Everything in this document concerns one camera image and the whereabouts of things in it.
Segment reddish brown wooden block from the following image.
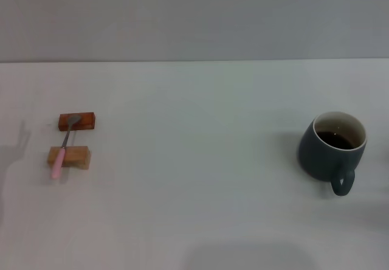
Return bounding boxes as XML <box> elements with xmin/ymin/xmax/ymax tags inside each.
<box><xmin>58</xmin><ymin>113</ymin><xmax>98</xmax><ymax>131</ymax></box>

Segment grey ceramic cup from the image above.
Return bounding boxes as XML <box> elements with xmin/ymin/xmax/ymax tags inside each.
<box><xmin>297</xmin><ymin>111</ymin><xmax>368</xmax><ymax>196</ymax></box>

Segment dark coffee liquid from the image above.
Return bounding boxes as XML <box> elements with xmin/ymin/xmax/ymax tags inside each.
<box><xmin>315</xmin><ymin>130</ymin><xmax>355</xmax><ymax>150</ymax></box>

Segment light wooden block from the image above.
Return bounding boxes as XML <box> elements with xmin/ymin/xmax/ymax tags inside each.
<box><xmin>47</xmin><ymin>145</ymin><xmax>92</xmax><ymax>171</ymax></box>

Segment pink handled metal spoon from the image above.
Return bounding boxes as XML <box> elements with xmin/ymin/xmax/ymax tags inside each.
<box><xmin>50</xmin><ymin>115</ymin><xmax>81</xmax><ymax>179</ymax></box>

